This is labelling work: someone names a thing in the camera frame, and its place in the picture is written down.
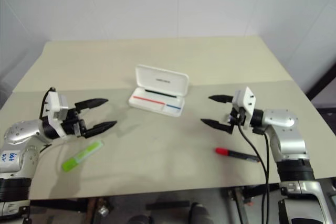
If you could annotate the white open pencil case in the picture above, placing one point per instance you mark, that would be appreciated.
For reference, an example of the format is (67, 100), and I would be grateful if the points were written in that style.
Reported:
(157, 100)

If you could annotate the long black bar under table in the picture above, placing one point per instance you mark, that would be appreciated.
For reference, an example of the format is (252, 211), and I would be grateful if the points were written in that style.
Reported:
(57, 204)

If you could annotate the metal table frame tube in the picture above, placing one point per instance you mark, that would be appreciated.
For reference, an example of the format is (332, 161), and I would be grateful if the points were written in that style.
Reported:
(240, 205)

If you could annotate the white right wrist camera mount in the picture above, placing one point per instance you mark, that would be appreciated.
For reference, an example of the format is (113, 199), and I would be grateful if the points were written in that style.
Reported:
(248, 98)

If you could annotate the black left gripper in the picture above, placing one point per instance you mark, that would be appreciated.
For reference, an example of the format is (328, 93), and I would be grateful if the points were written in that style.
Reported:
(71, 127)

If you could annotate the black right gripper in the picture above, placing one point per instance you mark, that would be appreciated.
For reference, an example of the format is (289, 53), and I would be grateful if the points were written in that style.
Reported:
(237, 117)

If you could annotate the black marker with red cap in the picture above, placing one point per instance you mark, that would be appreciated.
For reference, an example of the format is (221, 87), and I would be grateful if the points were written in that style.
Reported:
(236, 153)

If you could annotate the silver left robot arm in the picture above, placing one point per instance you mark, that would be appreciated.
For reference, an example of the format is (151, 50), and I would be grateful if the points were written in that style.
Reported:
(21, 132)

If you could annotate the silver metal fitting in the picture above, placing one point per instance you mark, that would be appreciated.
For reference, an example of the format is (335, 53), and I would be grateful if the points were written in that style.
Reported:
(103, 211)

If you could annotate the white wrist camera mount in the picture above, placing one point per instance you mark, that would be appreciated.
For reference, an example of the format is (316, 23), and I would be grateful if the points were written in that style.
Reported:
(53, 100)
(248, 98)

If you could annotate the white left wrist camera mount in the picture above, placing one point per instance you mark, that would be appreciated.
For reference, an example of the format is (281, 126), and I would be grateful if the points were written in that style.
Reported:
(53, 100)

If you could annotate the green highlighter pen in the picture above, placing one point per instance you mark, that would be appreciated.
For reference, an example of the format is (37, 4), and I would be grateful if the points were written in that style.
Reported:
(81, 156)

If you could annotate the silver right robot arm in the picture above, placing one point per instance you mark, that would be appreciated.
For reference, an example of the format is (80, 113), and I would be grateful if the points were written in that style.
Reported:
(283, 119)

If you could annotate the dark rounded shape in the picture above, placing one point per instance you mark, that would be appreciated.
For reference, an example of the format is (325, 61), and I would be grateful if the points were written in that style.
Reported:
(140, 219)
(198, 213)

